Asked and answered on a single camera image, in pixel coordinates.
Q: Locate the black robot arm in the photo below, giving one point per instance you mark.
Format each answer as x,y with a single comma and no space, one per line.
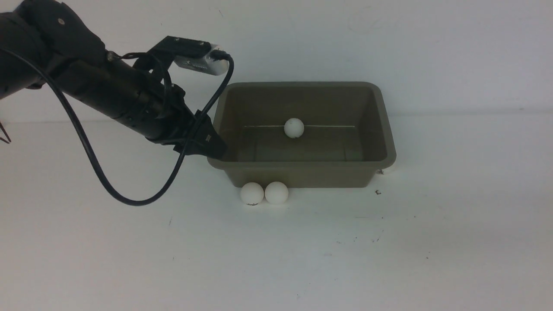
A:
50,35

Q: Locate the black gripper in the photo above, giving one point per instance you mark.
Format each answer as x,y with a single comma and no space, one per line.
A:
167,120

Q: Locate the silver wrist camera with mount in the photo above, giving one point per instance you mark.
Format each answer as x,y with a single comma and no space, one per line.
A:
198,56

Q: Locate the white ping-pong ball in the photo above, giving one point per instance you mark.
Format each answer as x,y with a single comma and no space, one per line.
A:
294,128
276,193
252,194

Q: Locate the tan plastic storage bin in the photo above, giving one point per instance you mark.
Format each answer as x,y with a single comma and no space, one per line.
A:
347,137

